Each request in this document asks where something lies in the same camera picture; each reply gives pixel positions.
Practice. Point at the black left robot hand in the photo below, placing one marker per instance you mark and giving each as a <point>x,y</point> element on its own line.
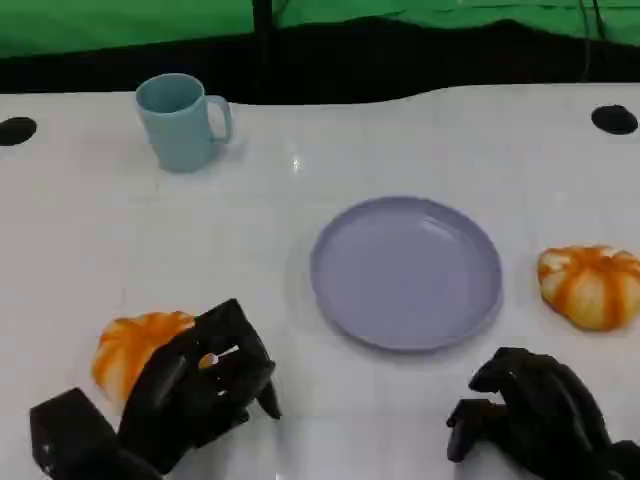
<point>210,385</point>

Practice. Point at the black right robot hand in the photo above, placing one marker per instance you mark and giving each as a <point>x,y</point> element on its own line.
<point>545,415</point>

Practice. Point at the orange white toy bread roll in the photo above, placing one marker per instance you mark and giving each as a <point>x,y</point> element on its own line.
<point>125,350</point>
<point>590,290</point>

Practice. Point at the lilac plate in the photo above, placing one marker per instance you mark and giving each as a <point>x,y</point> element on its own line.
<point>405,275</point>

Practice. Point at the pale green mug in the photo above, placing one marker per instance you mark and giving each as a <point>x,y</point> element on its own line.
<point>175,130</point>

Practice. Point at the black table grommet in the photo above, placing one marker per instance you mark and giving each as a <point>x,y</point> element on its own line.
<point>17,131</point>
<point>615,120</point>

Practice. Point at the black cloth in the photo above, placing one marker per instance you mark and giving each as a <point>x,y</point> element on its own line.
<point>350,65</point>

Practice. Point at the black upright pole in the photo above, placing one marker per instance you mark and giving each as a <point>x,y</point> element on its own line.
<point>262,20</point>

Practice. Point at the green cloth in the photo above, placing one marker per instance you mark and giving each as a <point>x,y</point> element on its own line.
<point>125,20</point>

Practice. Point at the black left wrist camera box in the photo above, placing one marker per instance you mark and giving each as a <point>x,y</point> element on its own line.
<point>65,425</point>

